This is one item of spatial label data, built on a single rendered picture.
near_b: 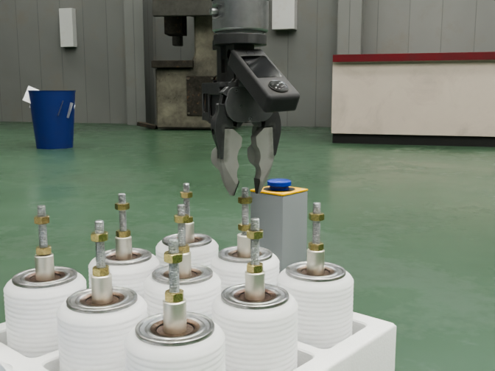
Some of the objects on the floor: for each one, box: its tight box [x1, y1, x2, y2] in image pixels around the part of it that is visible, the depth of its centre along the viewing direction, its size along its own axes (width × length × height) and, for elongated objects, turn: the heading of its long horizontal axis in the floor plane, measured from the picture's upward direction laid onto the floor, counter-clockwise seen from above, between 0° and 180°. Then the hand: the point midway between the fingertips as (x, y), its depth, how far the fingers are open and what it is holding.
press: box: [137, 0, 235, 130], centre depth 735 cm, size 138×121×264 cm
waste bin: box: [23, 86, 76, 149], centre depth 498 cm, size 44×40×53 cm
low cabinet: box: [331, 52, 495, 147], centre depth 616 cm, size 175×226×81 cm
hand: (247, 185), depth 79 cm, fingers open, 3 cm apart
